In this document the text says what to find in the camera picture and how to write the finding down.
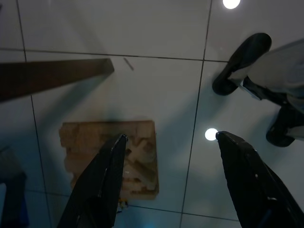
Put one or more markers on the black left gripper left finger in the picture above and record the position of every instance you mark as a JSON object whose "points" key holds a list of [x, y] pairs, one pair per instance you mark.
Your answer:
{"points": [[99, 190]]}

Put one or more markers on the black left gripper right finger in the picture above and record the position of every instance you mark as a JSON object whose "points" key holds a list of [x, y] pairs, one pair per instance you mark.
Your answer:
{"points": [[251, 190]]}

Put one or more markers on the tan crumpled paper trash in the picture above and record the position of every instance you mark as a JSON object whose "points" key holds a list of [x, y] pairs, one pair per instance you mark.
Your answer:
{"points": [[142, 147]]}

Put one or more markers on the small yellow black scrap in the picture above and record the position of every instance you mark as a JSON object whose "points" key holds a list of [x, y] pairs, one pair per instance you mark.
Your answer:
{"points": [[123, 204]]}

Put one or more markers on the black robot right foot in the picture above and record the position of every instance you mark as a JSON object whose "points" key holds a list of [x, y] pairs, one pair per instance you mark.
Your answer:
{"points": [[276, 138]]}

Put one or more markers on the black robot foot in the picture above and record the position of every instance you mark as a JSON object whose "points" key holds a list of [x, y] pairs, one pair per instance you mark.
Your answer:
{"points": [[276, 138], [251, 47]]}

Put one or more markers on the dark blue plastic object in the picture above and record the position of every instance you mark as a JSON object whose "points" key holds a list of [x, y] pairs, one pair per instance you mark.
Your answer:
{"points": [[12, 190]]}

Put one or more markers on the silver robot left leg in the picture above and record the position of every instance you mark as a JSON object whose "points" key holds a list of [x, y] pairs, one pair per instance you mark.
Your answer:
{"points": [[280, 69]]}

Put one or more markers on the brown wooden furniture leg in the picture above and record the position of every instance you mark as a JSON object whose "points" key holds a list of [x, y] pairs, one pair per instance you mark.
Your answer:
{"points": [[47, 76]]}

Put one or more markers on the small grey floor stick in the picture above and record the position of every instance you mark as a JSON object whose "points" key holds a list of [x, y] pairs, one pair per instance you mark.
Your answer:
{"points": [[128, 64]]}

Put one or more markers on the black robot left foot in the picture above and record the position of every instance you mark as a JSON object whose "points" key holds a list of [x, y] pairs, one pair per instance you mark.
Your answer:
{"points": [[251, 47]]}

